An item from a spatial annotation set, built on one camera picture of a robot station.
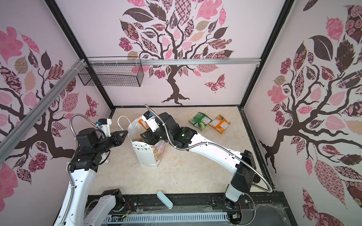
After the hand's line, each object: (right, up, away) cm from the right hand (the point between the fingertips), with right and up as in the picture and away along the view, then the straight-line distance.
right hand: (143, 130), depth 67 cm
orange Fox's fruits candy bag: (+47, +2, +37) cm, 60 cm away
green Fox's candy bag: (+32, +5, +40) cm, 51 cm away
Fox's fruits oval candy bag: (-3, +3, +12) cm, 13 cm away
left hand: (-10, -3, +6) cm, 12 cm away
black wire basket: (-30, +39, +28) cm, 56 cm away
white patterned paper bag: (+1, -14, +7) cm, 15 cm away
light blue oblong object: (+10, -37, +5) cm, 38 cm away
